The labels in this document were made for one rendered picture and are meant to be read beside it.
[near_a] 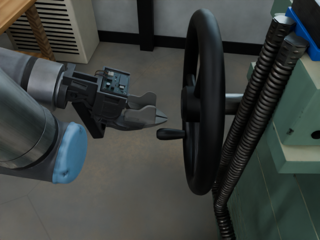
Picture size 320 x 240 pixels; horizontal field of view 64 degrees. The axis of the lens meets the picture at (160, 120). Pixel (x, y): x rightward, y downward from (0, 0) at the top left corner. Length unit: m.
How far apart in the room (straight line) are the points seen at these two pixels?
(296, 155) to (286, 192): 0.22
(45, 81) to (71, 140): 0.14
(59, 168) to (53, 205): 0.93
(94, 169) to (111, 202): 0.19
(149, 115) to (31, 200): 0.94
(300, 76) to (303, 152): 0.09
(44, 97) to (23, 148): 0.16
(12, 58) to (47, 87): 0.07
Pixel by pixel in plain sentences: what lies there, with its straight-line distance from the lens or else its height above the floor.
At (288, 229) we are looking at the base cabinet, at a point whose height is 0.63.
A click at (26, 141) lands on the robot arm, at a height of 0.88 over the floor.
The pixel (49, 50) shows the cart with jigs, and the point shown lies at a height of 0.22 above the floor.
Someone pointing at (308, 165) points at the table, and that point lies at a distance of 0.34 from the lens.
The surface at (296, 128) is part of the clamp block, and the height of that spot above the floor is 0.90.
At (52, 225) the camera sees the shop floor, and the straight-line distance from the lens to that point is 1.26.
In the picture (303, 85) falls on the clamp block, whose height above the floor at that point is 0.95.
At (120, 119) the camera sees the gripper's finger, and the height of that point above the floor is 0.74.
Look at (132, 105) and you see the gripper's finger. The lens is 0.53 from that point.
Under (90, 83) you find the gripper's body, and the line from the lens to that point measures 0.46.
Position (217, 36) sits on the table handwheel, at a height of 0.95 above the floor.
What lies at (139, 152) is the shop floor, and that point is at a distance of 1.34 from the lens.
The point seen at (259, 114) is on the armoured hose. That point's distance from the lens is 0.34.
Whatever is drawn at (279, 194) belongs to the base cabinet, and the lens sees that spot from 0.58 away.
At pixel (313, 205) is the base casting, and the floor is 0.73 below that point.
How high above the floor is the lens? 1.12
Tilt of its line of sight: 50 degrees down
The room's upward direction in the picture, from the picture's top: straight up
